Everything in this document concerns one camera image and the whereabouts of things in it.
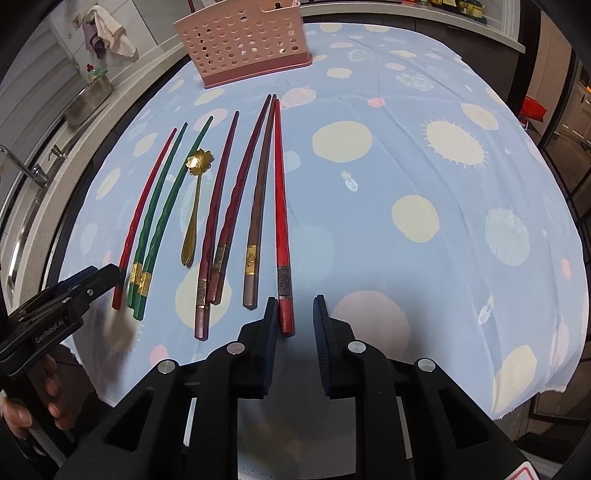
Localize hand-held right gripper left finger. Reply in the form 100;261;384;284
55;295;280;480

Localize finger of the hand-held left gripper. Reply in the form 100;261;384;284
58;265;106;292
68;263;124;320

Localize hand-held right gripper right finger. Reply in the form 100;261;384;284
312;294;532;480

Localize gold flower spoon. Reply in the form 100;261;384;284
181;148;216;268

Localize green chopstick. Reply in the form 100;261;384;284
128;122;188;310
133;116;214;321

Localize brown chopstick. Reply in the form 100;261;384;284
243;94;278;310

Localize dark red chopstick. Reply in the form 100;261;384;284
207;95;272;305
194;111;240;341

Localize pink perforated utensil basket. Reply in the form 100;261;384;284
174;0;313;90

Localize person's left hand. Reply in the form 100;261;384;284
0;354;77;440

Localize metal sink faucet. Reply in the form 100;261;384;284
0;144;49;188

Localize blue dotted tablecloth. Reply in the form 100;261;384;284
58;21;580;421

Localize metal colander bowl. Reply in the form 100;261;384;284
65;74;114;128

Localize purple hanging cloth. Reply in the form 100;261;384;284
82;21;107;58

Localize white hanging towel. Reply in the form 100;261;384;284
85;4;139;59

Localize red plastic item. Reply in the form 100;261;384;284
519;95;548;123

